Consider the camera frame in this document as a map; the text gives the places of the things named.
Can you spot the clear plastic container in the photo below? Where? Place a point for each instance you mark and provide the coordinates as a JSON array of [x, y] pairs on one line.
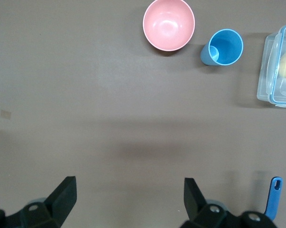
[[266, 78]]

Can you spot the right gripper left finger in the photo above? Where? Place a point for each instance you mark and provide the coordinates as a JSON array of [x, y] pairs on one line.
[[62, 197]]

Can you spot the brown tape patch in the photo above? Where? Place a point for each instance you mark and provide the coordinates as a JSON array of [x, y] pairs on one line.
[[6, 114]]

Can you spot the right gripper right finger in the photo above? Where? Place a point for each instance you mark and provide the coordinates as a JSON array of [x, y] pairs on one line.
[[192, 199]]

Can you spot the pink bowl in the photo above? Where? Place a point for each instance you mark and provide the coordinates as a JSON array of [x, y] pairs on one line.
[[168, 25]]

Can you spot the blue plastic cup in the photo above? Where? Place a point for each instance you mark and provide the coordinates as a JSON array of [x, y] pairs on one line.
[[225, 47]]

